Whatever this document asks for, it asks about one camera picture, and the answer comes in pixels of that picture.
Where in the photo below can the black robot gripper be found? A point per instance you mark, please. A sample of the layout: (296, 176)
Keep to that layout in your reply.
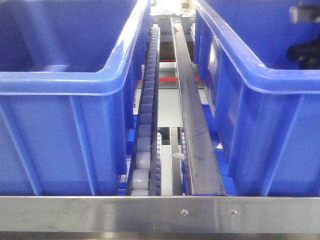
(306, 54)

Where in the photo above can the big blue bin right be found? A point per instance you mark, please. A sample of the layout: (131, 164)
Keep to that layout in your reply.
(267, 109)

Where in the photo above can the big blue bin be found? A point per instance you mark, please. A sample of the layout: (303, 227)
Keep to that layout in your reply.
(267, 109)
(69, 70)

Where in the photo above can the lower roller conveyor track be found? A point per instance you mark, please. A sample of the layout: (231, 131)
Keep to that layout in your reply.
(158, 164)

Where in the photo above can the white roller conveyor track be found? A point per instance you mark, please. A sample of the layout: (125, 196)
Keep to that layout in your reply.
(142, 173)

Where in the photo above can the big blue bin left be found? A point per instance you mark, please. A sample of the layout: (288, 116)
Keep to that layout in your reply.
(69, 70)

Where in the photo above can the steel divider guide rail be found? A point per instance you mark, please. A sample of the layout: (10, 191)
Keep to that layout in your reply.
(202, 169)

